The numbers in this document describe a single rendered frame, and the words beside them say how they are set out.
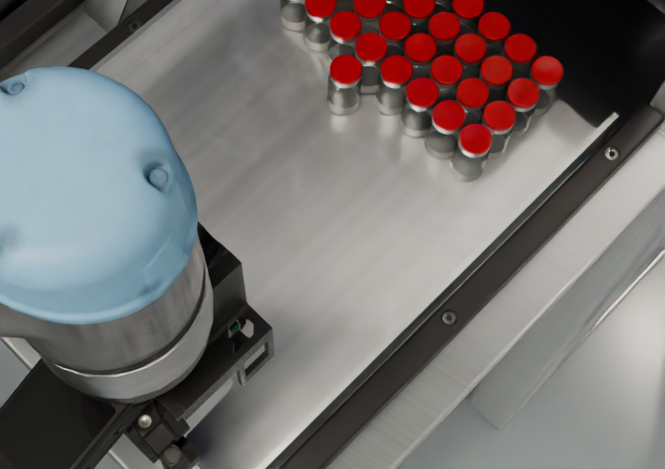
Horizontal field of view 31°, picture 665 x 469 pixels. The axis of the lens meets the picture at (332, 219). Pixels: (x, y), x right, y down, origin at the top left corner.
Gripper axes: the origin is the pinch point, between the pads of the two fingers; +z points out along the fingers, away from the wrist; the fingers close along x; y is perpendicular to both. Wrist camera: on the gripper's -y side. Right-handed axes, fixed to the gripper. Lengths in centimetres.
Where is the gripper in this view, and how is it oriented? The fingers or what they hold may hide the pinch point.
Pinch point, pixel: (143, 438)
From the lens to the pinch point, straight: 69.8
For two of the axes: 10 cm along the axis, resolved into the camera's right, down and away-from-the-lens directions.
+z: -0.3, 3.6, 9.3
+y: 7.0, -6.6, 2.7
